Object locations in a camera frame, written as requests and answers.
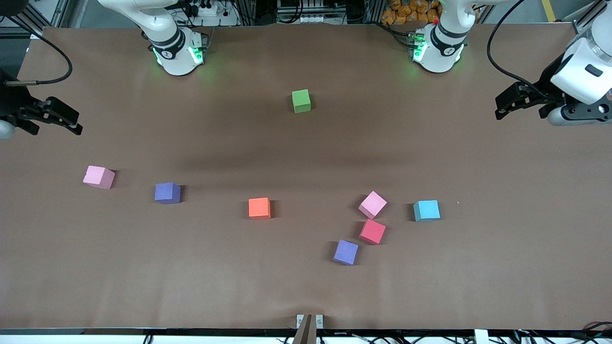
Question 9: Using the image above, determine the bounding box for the dark purple foam block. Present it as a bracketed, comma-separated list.
[154, 182, 182, 205]

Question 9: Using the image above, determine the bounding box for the cyan foam block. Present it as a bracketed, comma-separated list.
[413, 200, 441, 222]

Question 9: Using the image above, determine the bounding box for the pink foam block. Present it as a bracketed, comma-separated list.
[83, 165, 116, 190]
[358, 191, 388, 220]

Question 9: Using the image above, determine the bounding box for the green foam block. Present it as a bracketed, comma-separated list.
[292, 89, 311, 114]

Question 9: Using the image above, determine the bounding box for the orange foam block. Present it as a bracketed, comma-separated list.
[248, 197, 271, 220]

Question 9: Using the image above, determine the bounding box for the bag of orange items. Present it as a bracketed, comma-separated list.
[381, 0, 440, 25]

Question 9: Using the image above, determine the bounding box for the paper table cover sheet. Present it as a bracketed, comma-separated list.
[0, 23, 612, 330]

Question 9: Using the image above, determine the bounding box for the white power strip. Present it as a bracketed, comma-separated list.
[278, 13, 327, 24]
[191, 0, 225, 17]

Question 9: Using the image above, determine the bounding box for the red foam block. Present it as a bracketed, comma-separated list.
[359, 219, 386, 245]

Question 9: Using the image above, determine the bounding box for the light purple foam block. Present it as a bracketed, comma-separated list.
[333, 239, 359, 266]

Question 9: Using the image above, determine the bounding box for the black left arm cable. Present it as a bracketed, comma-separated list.
[487, 0, 550, 96]

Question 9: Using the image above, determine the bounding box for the black cable bundle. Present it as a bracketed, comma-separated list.
[507, 321, 612, 344]

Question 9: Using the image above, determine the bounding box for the metal table clamp bracket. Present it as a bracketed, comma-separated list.
[293, 313, 324, 344]

